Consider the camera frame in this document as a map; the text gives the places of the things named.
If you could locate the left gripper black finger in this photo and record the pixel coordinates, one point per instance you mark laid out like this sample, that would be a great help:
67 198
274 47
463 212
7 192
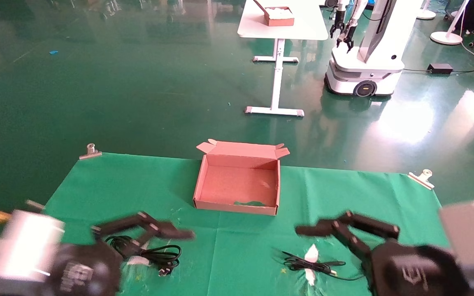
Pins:
138 218
167 234

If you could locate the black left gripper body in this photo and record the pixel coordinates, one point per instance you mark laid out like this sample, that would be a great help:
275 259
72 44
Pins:
84 271

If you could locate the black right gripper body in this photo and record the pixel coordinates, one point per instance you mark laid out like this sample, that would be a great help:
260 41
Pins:
410 271

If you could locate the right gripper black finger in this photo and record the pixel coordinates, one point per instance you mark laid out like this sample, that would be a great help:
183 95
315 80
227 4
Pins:
323 228
372 228

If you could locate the brown cardboard box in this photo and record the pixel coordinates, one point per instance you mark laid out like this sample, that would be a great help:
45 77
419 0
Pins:
237 185

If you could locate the idle robot arm with gripper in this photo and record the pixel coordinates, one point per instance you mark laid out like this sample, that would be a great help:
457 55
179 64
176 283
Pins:
349 35
338 20

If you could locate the small cardboard box white contents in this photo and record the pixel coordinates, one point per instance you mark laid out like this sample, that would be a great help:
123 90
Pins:
279 18

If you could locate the silver metal binder clip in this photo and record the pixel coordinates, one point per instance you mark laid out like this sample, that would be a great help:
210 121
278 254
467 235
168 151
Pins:
422 179
91 152

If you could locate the green tablecloth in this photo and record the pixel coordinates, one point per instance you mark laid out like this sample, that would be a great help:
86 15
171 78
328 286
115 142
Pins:
241 246

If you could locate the white wheeled idle robot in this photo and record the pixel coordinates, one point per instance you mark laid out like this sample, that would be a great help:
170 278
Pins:
364 68

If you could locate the black power adapter brick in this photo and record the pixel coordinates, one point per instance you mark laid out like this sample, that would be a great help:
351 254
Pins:
440 68

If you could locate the large white round stand base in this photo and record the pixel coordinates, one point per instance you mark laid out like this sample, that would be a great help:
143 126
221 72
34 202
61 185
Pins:
447 38

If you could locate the small white round stand base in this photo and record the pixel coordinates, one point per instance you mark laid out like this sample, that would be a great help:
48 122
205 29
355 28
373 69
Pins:
425 15

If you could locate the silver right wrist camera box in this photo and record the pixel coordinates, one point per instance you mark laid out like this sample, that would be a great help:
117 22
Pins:
467 230

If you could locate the white pedestal table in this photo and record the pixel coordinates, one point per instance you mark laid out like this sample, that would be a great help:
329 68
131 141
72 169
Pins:
282 28

